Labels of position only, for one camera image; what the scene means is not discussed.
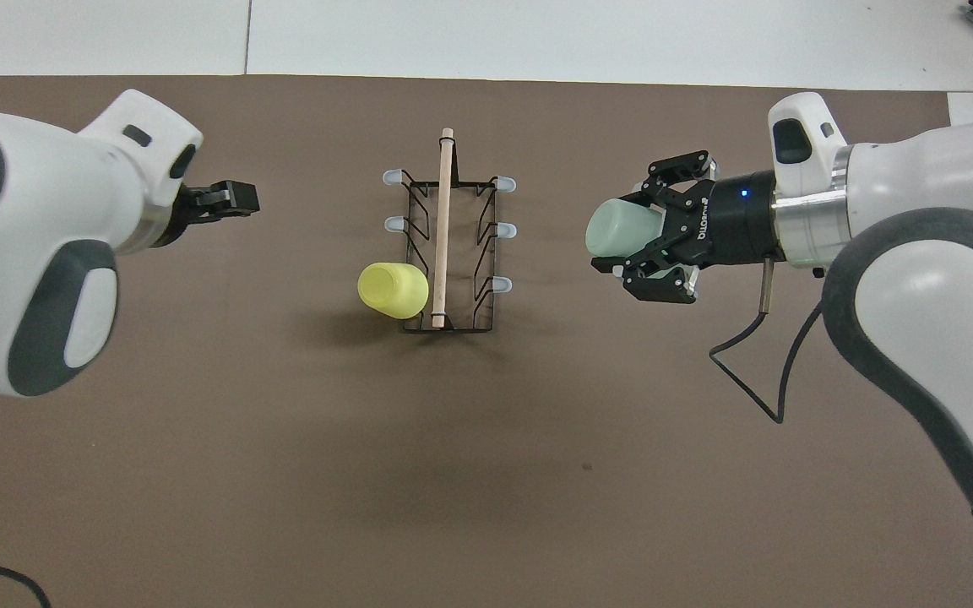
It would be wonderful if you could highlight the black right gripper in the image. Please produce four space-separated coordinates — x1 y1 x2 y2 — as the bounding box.
591 149 784 305

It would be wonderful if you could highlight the yellow plastic cup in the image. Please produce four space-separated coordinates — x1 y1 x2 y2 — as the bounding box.
357 262 430 320

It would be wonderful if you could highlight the black wire cup rack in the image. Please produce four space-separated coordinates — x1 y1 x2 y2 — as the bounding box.
382 127 518 334

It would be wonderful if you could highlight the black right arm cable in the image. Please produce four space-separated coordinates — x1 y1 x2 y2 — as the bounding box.
709 256 825 425

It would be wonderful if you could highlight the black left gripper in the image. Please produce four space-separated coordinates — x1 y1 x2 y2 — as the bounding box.
144 179 262 250

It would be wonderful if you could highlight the brown table mat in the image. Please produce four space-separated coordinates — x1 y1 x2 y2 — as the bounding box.
0 74 973 608

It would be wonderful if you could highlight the pale green plastic cup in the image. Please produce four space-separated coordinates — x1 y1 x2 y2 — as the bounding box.
584 198 666 258

